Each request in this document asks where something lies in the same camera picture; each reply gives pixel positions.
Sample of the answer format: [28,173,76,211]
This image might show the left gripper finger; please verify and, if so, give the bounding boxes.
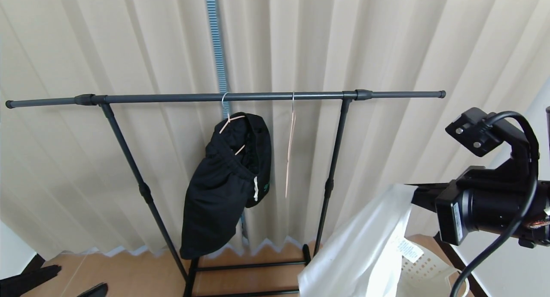
[77,282,108,297]
[0,265,61,297]

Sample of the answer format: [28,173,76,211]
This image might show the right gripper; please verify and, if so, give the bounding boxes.
[436,190,512,245]

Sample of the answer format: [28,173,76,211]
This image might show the white shirt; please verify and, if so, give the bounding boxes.
[298,184,424,297]

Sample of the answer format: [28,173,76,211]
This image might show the black shorts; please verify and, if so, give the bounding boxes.
[180,112,272,260]

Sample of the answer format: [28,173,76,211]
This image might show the pink clothes hanger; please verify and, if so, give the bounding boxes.
[285,92,297,199]
[219,92,246,156]

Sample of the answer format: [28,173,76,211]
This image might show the white laundry basket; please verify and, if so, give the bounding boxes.
[397,245,471,297]

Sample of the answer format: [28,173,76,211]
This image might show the black clothes rack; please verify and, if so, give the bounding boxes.
[5,89,446,297]

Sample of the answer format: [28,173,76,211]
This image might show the beige curtain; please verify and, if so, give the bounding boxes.
[0,0,550,261]

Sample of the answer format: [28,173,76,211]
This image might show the black cable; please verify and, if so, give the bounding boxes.
[449,111,541,297]

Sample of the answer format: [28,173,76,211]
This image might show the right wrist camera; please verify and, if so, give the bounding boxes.
[445,107,533,194]

